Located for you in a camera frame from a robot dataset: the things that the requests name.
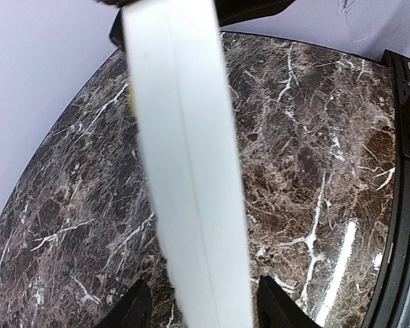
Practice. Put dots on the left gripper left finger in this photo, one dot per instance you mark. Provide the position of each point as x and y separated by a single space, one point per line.
134 309

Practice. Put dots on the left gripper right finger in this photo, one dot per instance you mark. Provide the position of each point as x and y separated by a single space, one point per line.
277 309

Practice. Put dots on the white remote control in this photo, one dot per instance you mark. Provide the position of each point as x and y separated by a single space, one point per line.
181 98

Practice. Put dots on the black front table rail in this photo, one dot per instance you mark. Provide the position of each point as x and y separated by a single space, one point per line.
390 304

